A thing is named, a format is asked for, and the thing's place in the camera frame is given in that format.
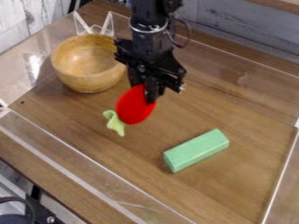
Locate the clear acrylic tray barrier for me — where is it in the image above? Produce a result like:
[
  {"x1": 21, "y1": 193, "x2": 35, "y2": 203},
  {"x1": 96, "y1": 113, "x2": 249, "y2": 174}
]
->
[{"x1": 0, "y1": 19, "x2": 299, "y2": 224}]

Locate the wooden bowl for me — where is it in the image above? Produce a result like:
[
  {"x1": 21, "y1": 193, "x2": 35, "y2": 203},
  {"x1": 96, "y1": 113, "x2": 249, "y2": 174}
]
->
[{"x1": 50, "y1": 34, "x2": 126, "y2": 93}]

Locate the green rectangular block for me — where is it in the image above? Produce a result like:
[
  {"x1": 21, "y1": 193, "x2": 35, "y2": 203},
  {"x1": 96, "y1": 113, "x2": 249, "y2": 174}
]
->
[{"x1": 162, "y1": 129, "x2": 229, "y2": 172}]

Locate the black metal bracket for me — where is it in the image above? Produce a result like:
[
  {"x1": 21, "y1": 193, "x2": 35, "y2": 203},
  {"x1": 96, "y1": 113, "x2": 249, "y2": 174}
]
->
[{"x1": 25, "y1": 185, "x2": 65, "y2": 224}]

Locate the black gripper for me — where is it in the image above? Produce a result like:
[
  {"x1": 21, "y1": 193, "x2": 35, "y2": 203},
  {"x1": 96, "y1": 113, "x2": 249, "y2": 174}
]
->
[{"x1": 114, "y1": 38, "x2": 186, "y2": 103}]

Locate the red plush strawberry toy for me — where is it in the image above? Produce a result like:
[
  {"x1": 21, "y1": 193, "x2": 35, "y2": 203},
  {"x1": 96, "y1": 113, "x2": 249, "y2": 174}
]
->
[{"x1": 102, "y1": 84, "x2": 156, "y2": 137}]

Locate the black cable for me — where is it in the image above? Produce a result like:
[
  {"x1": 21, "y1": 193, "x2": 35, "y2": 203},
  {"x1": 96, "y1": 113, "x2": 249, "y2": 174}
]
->
[{"x1": 0, "y1": 195, "x2": 39, "y2": 224}]

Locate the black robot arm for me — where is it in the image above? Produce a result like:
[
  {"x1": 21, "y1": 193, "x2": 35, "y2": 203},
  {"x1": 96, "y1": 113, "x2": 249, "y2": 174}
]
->
[{"x1": 114, "y1": 0, "x2": 192, "y2": 103}]

